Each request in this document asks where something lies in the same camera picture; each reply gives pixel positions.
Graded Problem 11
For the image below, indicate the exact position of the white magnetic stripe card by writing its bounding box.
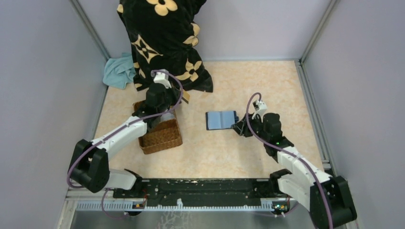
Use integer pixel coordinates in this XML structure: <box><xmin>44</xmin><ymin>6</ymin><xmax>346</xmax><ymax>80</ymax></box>
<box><xmin>160</xmin><ymin>112</ymin><xmax>176</xmax><ymax>123</ymax></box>

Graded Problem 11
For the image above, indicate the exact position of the navy blue card holder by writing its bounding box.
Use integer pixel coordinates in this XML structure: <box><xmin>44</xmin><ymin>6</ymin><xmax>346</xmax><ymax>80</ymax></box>
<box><xmin>205</xmin><ymin>111</ymin><xmax>239</xmax><ymax>130</ymax></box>

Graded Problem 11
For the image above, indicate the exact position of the gold card with stripe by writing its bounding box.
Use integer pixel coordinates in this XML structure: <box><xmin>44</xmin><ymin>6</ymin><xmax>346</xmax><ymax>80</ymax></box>
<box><xmin>182</xmin><ymin>91</ymin><xmax>191</xmax><ymax>104</ymax></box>

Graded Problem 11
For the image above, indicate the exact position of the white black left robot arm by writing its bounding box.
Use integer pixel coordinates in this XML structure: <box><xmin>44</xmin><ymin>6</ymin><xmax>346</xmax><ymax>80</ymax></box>
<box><xmin>66</xmin><ymin>82</ymin><xmax>184</xmax><ymax>193</ymax></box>

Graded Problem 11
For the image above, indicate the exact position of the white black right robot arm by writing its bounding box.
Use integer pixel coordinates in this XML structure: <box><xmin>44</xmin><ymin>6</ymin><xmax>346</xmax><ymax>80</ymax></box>
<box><xmin>231</xmin><ymin>113</ymin><xmax>357</xmax><ymax>229</ymax></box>

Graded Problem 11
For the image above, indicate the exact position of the light blue cloth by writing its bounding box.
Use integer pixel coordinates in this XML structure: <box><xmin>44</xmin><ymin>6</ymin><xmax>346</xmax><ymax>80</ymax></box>
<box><xmin>102</xmin><ymin>52</ymin><xmax>135</xmax><ymax>90</ymax></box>

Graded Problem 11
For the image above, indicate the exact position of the black floral blanket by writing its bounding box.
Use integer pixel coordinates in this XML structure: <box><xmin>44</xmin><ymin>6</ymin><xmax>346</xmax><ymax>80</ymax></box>
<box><xmin>117</xmin><ymin>0</ymin><xmax>213</xmax><ymax>93</ymax></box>

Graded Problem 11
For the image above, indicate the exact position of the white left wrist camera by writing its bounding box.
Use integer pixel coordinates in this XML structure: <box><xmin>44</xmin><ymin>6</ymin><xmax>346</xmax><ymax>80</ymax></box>
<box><xmin>153</xmin><ymin>72</ymin><xmax>172</xmax><ymax>89</ymax></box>

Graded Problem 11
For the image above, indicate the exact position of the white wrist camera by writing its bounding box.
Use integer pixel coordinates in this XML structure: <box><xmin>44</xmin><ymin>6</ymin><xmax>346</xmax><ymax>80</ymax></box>
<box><xmin>153</xmin><ymin>72</ymin><xmax>172</xmax><ymax>89</ymax></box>
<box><xmin>252</xmin><ymin>99</ymin><xmax>267</xmax><ymax>119</ymax></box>

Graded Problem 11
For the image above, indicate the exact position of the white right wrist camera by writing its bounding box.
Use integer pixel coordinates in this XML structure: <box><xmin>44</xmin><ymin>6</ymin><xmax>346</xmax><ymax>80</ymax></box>
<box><xmin>252</xmin><ymin>99</ymin><xmax>267</xmax><ymax>119</ymax></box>

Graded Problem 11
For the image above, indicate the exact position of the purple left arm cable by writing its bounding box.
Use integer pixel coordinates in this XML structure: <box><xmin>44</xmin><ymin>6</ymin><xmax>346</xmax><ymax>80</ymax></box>
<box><xmin>65</xmin><ymin>70</ymin><xmax>185</xmax><ymax>220</ymax></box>

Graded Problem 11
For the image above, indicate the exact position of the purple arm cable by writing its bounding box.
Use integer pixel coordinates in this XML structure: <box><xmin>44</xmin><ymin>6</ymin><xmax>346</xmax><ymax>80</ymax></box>
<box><xmin>65</xmin><ymin>70</ymin><xmax>185</xmax><ymax>220</ymax></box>
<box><xmin>245</xmin><ymin>92</ymin><xmax>334</xmax><ymax>229</ymax></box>

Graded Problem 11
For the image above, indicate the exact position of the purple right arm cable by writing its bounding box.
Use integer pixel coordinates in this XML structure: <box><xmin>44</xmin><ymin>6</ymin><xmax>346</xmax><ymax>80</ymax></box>
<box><xmin>245</xmin><ymin>92</ymin><xmax>334</xmax><ymax>229</ymax></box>

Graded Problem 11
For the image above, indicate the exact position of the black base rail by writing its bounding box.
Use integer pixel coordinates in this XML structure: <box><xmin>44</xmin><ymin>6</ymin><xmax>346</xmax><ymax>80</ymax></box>
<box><xmin>113</xmin><ymin>178</ymin><xmax>287</xmax><ymax>198</ymax></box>

